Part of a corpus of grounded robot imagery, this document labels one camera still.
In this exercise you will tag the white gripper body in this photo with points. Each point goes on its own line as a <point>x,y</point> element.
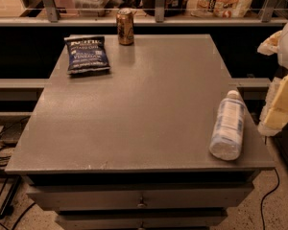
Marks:
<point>276,43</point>

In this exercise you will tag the blue plastic water bottle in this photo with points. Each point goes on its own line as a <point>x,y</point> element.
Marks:
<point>227,136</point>

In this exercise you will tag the orange soda can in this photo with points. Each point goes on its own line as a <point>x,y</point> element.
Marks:
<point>124,21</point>

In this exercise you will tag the snack bag on shelf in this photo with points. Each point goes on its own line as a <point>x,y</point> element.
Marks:
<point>219,8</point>

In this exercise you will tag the grey drawer cabinet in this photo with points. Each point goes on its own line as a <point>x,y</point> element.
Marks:
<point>95,145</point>

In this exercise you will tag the round drawer knob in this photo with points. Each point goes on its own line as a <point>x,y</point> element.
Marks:
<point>141,204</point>

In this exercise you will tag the blue chip bag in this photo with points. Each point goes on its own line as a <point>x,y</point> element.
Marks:
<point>86,54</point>

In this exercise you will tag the dark box on floor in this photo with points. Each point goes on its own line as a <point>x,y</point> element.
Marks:
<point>10,135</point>

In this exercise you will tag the grey metal shelf rail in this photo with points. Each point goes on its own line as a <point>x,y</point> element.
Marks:
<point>62,13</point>

